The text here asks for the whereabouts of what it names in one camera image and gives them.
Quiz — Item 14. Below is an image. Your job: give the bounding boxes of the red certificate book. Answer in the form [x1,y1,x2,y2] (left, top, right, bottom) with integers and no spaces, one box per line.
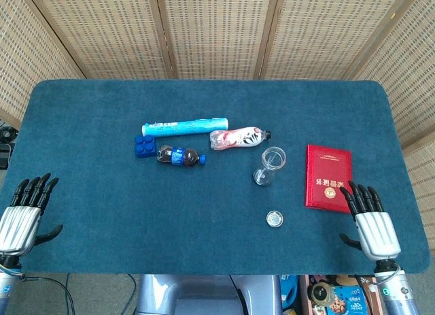
[304,144,353,214]

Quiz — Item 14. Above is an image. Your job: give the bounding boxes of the cola bottle blue label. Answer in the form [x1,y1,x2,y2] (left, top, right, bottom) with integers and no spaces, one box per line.
[156,145,207,168]

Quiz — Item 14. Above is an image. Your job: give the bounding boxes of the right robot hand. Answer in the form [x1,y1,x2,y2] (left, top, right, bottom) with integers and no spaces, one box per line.
[339,181,402,261]

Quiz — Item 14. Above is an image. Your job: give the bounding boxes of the light blue paper tube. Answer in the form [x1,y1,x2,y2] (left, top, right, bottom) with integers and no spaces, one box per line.
[141,116,229,138]

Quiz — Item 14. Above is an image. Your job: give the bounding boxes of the white red plastic bottle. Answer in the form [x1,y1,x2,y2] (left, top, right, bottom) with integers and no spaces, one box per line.
[209,126,273,152]

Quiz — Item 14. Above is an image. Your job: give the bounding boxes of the black devices on floor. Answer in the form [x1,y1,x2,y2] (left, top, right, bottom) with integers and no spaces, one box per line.
[0,123,17,170]

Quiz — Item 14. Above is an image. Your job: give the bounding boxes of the black floor cables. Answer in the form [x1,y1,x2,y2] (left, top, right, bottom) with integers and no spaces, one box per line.
[18,275,76,315]

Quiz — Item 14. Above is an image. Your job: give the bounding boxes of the blue toy building brick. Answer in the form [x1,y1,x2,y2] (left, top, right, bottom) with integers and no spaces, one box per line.
[134,135,158,159]

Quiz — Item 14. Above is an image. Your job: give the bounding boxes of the grey robot torso base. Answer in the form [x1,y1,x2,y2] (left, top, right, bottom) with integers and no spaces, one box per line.
[135,273,283,315]

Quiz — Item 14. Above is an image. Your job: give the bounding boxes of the small metal mesh strainer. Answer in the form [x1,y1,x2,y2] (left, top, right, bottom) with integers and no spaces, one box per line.
[266,210,284,229]

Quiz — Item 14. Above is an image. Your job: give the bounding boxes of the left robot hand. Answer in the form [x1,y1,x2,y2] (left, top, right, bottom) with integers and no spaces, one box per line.
[0,173,64,258]

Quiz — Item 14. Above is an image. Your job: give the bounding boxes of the blue carpet table mat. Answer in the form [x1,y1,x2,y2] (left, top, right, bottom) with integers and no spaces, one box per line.
[0,79,432,276]

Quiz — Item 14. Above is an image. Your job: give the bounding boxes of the clear glass jar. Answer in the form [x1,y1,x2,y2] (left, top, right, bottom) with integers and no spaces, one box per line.
[252,146,287,187]

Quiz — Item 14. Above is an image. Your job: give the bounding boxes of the blue plastic container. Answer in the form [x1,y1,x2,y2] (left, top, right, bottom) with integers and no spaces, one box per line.
[280,273,300,310]

